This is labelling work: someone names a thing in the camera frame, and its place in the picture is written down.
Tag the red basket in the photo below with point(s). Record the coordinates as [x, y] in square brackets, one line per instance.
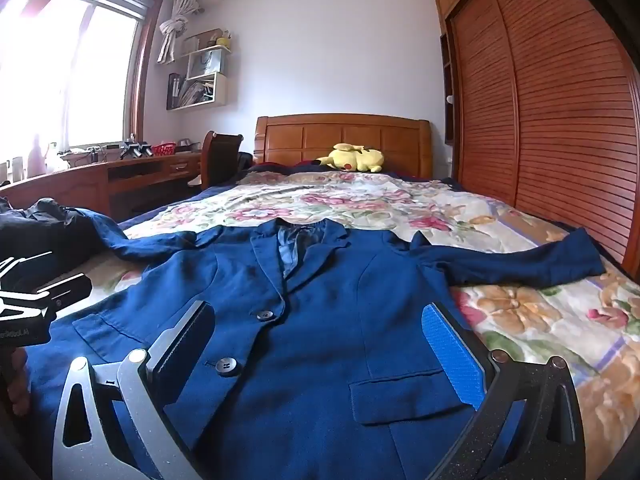
[164, 150]

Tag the black device on stand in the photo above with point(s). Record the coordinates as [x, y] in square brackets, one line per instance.
[135, 149]

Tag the wooden bed headboard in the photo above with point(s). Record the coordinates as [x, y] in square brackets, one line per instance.
[300, 142]

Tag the black binder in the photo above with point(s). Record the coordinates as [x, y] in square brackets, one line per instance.
[174, 91]

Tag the floral blanket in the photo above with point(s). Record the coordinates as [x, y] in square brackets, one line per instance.
[525, 310]

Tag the tied cream curtain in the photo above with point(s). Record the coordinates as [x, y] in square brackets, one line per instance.
[172, 25]

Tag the pink bottle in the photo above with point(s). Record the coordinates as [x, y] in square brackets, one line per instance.
[36, 160]

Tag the white wall shelf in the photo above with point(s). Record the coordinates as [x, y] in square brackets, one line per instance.
[220, 92]

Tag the wooden louvred wardrobe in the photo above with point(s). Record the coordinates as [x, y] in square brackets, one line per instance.
[550, 110]

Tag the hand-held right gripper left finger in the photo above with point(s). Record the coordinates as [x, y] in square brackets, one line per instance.
[182, 346]

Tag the blue suit jacket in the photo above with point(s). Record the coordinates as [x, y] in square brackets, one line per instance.
[320, 360]

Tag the black cloth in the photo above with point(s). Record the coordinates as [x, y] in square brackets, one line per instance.
[45, 230]

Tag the wooden chair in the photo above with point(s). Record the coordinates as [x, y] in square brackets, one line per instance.
[222, 160]

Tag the large window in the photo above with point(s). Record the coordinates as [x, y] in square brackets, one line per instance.
[75, 70]

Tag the long wooden desk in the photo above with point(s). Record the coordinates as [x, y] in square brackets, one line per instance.
[90, 180]

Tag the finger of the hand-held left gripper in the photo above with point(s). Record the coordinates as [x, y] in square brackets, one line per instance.
[70, 287]
[30, 262]

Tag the grey paper bag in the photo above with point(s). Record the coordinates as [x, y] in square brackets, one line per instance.
[207, 62]

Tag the person's left hand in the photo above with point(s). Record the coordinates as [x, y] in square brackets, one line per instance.
[20, 380]

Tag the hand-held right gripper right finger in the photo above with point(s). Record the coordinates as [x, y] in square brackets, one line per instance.
[452, 355]

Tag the yellow plush toy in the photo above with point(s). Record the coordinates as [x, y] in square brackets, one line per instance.
[357, 159]

